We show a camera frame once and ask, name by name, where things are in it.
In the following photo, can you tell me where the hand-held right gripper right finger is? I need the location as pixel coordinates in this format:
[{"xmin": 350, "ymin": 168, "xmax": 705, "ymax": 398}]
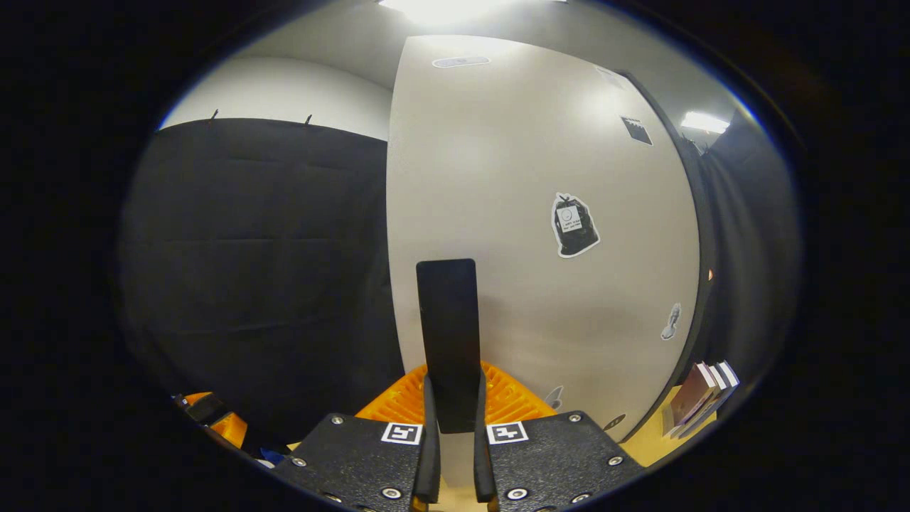
[{"xmin": 473, "ymin": 361, "xmax": 646, "ymax": 512}]

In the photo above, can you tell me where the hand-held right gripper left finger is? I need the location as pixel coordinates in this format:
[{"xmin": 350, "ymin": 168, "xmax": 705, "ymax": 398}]
[{"xmin": 272, "ymin": 364, "xmax": 442, "ymax": 512}]

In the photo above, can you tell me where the black door handle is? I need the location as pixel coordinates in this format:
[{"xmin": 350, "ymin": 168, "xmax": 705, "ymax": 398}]
[{"xmin": 416, "ymin": 258, "xmax": 482, "ymax": 434}]

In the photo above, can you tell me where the grey cabinet door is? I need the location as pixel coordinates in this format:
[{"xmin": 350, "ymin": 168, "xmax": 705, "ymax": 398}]
[{"xmin": 386, "ymin": 34, "xmax": 702, "ymax": 443}]

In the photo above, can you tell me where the white spine book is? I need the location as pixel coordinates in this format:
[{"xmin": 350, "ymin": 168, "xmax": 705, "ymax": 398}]
[{"xmin": 661, "ymin": 363, "xmax": 717, "ymax": 436}]

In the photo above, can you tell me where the black backdrop cloth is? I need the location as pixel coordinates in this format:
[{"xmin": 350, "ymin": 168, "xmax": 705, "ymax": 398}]
[{"xmin": 117, "ymin": 107, "xmax": 801, "ymax": 456}]

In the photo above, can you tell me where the beige spine book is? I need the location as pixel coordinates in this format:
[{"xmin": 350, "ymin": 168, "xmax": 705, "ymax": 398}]
[{"xmin": 675, "ymin": 363, "xmax": 732, "ymax": 438}]

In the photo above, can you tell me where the grey spine book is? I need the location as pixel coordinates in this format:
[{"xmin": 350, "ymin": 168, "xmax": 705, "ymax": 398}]
[{"xmin": 686, "ymin": 361, "xmax": 741, "ymax": 439}]

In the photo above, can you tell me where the ceiling light panel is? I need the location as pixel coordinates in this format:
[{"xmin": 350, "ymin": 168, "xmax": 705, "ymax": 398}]
[
  {"xmin": 377, "ymin": 0, "xmax": 498, "ymax": 26},
  {"xmin": 680, "ymin": 111, "xmax": 732, "ymax": 135}
]

